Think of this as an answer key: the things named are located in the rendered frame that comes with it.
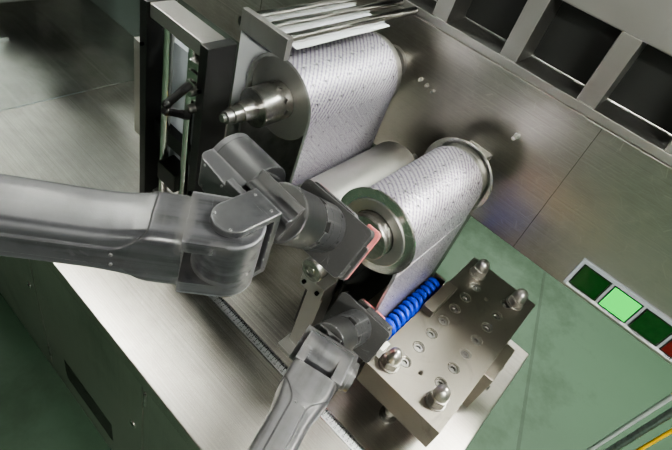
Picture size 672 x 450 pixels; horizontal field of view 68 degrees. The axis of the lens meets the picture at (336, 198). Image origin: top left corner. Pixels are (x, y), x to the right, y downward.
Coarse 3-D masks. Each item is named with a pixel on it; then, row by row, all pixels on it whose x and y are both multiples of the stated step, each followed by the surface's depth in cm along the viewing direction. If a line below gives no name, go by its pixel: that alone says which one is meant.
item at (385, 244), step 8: (360, 216) 75; (368, 216) 74; (376, 216) 74; (376, 224) 73; (384, 224) 74; (384, 232) 73; (384, 240) 73; (392, 240) 75; (376, 248) 75; (384, 248) 74; (368, 256) 77; (376, 256) 76
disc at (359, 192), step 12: (348, 192) 77; (360, 192) 76; (372, 192) 74; (348, 204) 78; (384, 204) 73; (396, 204) 72; (396, 216) 73; (408, 228) 72; (408, 240) 73; (408, 252) 74; (372, 264) 80; (396, 264) 76; (408, 264) 75
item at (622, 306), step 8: (616, 288) 89; (608, 296) 90; (616, 296) 89; (624, 296) 89; (600, 304) 92; (608, 304) 91; (616, 304) 90; (624, 304) 89; (632, 304) 88; (616, 312) 91; (624, 312) 90; (632, 312) 89; (624, 320) 90
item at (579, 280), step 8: (584, 272) 92; (592, 272) 91; (576, 280) 93; (584, 280) 92; (592, 280) 91; (600, 280) 90; (584, 288) 93; (592, 288) 92; (600, 288) 91; (592, 296) 92
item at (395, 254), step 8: (480, 168) 90; (360, 200) 76; (368, 200) 75; (376, 200) 74; (352, 208) 78; (360, 208) 77; (368, 208) 75; (376, 208) 74; (384, 208) 73; (384, 216) 74; (392, 216) 73; (392, 224) 73; (392, 232) 74; (400, 232) 73; (400, 240) 74; (392, 248) 75; (400, 248) 74; (384, 256) 77; (392, 256) 76; (400, 256) 75; (376, 264) 79; (384, 264) 78
